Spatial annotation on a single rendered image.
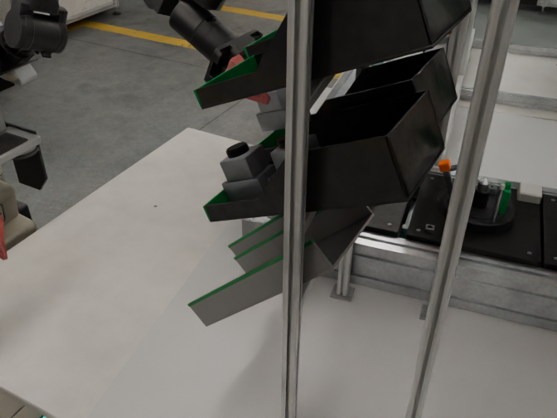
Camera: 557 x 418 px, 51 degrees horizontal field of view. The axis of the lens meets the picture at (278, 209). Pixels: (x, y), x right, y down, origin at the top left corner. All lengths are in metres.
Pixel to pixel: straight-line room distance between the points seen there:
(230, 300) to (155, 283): 0.38
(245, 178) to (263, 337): 0.39
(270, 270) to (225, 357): 0.32
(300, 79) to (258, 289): 0.33
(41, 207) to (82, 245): 1.78
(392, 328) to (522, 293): 0.24
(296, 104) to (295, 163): 0.07
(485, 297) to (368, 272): 0.22
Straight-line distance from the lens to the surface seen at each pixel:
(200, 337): 1.07
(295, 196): 0.63
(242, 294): 0.81
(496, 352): 1.11
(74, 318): 1.16
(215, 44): 0.91
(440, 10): 0.58
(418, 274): 1.13
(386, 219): 1.17
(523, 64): 2.38
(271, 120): 0.90
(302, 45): 0.56
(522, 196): 1.30
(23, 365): 1.11
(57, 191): 3.20
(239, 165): 0.75
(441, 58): 0.83
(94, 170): 3.32
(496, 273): 1.11
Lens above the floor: 1.64
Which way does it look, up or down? 35 degrees down
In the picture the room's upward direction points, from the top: 1 degrees clockwise
